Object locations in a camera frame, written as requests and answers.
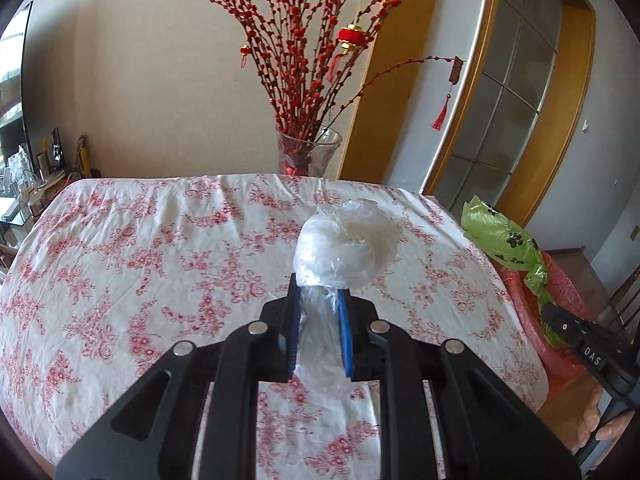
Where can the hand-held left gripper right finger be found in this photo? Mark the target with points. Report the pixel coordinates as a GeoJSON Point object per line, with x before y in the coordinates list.
{"type": "Point", "coordinates": [345, 335]}

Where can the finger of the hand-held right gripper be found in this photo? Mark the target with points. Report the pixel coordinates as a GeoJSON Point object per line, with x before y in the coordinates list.
{"type": "Point", "coordinates": [575, 332]}

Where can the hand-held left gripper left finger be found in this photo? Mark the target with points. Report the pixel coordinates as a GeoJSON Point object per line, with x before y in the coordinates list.
{"type": "Point", "coordinates": [290, 330]}

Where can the red lined waste basket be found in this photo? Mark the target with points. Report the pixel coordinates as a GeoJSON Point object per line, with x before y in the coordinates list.
{"type": "Point", "coordinates": [567, 285]}

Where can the clear plastic bag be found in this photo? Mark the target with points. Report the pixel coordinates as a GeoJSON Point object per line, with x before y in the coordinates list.
{"type": "Point", "coordinates": [340, 250]}

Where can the light green paw print bag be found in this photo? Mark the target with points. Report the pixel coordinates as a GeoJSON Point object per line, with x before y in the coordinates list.
{"type": "Point", "coordinates": [495, 240]}

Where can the person's right hand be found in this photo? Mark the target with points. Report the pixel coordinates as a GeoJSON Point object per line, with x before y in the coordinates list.
{"type": "Point", "coordinates": [620, 427]}

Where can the dark wooden chair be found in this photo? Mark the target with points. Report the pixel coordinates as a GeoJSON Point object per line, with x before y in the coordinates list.
{"type": "Point", "coordinates": [630, 300]}

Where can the floral white tablecloth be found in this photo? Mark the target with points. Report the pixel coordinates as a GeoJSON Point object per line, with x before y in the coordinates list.
{"type": "Point", "coordinates": [150, 260]}

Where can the glass vase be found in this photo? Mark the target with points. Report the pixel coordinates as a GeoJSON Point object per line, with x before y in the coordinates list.
{"type": "Point", "coordinates": [305, 155]}

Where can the frosted glass door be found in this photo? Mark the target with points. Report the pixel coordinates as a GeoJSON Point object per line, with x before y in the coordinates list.
{"type": "Point", "coordinates": [500, 110]}

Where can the red berry branches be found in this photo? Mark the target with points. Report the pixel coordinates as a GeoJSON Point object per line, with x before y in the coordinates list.
{"type": "Point", "coordinates": [295, 60]}

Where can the small red lantern ornament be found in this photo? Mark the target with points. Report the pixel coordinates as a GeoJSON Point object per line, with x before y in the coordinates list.
{"type": "Point", "coordinates": [245, 51]}

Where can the red tassel hanging ornament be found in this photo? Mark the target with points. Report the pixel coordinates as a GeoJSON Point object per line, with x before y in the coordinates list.
{"type": "Point", "coordinates": [456, 71]}

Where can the glass television stand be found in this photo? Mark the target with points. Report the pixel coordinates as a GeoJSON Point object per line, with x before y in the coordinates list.
{"type": "Point", "coordinates": [15, 210]}

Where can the wall power outlet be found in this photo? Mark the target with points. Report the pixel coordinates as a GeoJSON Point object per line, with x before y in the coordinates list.
{"type": "Point", "coordinates": [634, 233]}

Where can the wooden door frame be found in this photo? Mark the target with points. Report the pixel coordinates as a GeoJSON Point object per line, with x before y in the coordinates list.
{"type": "Point", "coordinates": [570, 110]}

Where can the wooden wall trim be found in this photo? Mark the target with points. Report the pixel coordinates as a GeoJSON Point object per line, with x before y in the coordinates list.
{"type": "Point", "coordinates": [390, 85]}

